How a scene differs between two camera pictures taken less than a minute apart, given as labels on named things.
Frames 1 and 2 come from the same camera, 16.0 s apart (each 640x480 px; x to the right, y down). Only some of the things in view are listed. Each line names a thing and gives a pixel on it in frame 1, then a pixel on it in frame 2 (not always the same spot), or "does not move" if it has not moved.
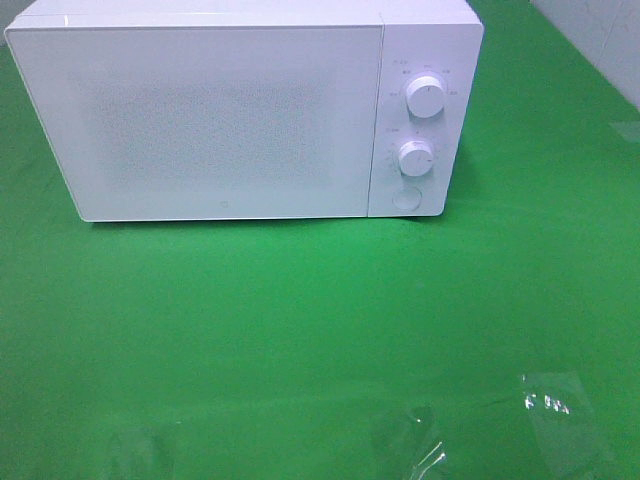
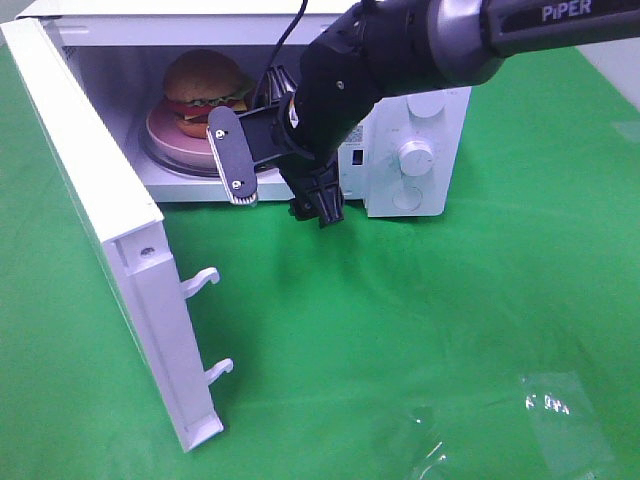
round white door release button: x=406 y=198 does not move
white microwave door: x=195 y=122 → x=128 y=226
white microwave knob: x=415 y=158 does not move
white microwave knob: x=426 y=97 does not move
